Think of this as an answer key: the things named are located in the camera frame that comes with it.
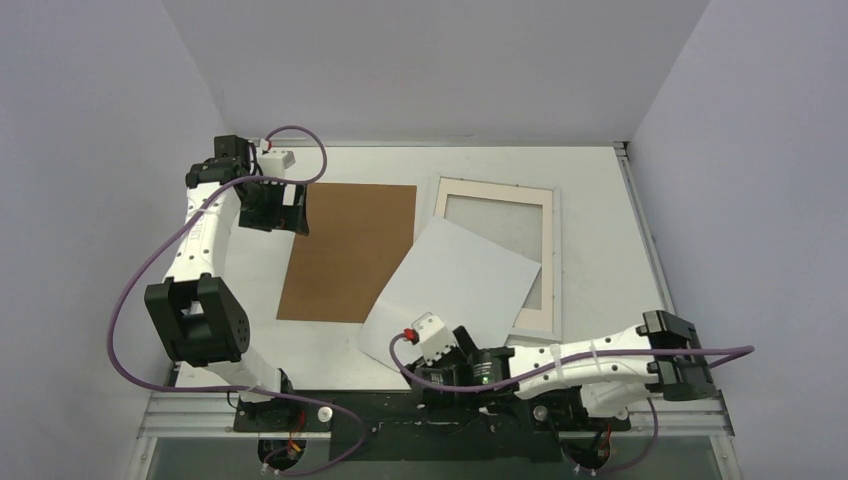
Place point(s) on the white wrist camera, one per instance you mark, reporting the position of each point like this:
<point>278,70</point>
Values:
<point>273,161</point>
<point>434,339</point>

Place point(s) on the white picture frame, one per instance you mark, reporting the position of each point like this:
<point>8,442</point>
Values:
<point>556,218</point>

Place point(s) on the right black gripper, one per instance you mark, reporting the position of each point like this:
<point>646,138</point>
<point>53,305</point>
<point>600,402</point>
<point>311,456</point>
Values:
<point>454,353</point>

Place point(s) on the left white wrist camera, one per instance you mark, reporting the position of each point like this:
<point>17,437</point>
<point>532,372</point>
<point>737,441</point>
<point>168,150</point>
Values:
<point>273,161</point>

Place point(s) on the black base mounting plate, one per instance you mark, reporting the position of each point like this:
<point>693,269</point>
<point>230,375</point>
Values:
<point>535,430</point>

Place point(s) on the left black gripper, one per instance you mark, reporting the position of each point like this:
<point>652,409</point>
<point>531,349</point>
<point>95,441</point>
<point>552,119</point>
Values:
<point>283,217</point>

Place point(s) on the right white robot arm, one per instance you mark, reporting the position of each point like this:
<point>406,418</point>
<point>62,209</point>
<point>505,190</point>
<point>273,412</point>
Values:
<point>657,358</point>

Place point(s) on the brown backing board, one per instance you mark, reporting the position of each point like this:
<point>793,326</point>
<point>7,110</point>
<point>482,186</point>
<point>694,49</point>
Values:
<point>359,235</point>

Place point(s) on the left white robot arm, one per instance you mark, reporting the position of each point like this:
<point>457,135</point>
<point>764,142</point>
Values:
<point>197,317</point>

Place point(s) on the aluminium front rail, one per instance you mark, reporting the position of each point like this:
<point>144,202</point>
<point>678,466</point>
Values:
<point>189,415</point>

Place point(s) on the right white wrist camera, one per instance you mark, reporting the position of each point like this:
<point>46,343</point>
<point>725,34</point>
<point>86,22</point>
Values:
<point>434,339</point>

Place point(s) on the sunset landscape photo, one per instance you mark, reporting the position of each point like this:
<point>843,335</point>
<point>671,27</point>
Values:
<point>463,278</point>

